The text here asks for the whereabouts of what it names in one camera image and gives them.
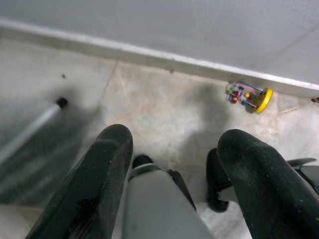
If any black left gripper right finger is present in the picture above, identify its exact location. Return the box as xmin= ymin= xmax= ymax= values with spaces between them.
xmin=217 ymin=128 xmax=319 ymax=239

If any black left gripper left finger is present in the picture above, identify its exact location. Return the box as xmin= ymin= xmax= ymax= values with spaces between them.
xmin=24 ymin=123 xmax=134 ymax=239

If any white table foot black tip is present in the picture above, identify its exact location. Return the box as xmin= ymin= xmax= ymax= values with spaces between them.
xmin=0 ymin=97 xmax=69 ymax=166

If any colourful bead toy yellow base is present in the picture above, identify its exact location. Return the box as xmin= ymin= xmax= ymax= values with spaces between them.
xmin=225 ymin=81 xmax=274 ymax=115

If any grey skirting board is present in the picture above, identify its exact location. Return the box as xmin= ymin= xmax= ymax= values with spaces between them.
xmin=0 ymin=18 xmax=319 ymax=98

